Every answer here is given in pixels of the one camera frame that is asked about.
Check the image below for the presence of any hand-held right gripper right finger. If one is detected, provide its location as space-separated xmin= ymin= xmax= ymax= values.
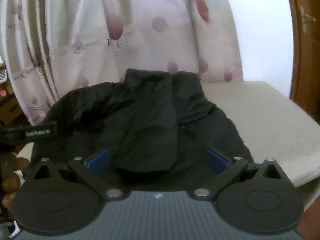
xmin=192 ymin=147 xmax=288 ymax=202

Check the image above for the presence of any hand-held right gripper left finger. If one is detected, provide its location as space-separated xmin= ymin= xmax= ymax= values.
xmin=32 ymin=148 xmax=129 ymax=202

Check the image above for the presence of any black jacket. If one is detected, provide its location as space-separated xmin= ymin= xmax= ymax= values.
xmin=31 ymin=68 xmax=253 ymax=193

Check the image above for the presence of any cardboard box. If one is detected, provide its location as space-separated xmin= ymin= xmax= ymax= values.
xmin=0 ymin=96 xmax=25 ymax=128

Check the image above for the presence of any brown lumpy object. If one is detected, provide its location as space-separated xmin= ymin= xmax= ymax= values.
xmin=0 ymin=151 xmax=29 ymax=222

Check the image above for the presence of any brown wooden door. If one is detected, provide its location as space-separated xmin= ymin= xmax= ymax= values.
xmin=284 ymin=0 xmax=320 ymax=122

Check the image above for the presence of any floral print curtain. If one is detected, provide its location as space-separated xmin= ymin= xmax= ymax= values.
xmin=0 ymin=0 xmax=244 ymax=126

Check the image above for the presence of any brass door handle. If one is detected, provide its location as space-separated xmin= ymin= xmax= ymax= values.
xmin=299 ymin=6 xmax=317 ymax=34

